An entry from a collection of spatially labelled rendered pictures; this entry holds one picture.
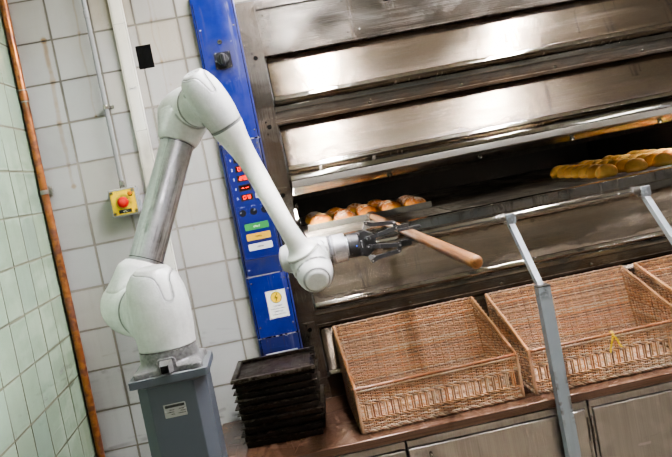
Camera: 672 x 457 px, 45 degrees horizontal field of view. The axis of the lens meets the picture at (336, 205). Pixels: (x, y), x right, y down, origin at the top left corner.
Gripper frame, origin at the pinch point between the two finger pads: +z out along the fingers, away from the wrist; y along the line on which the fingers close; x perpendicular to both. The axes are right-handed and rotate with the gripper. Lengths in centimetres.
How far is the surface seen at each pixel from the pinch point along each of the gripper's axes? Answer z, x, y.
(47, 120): -115, -55, -61
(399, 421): -14, -6, 59
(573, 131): 73, -40, -21
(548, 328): 36, 5, 37
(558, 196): 68, -55, 3
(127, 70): -83, -53, -74
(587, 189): 80, -55, 3
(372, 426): -23, -6, 59
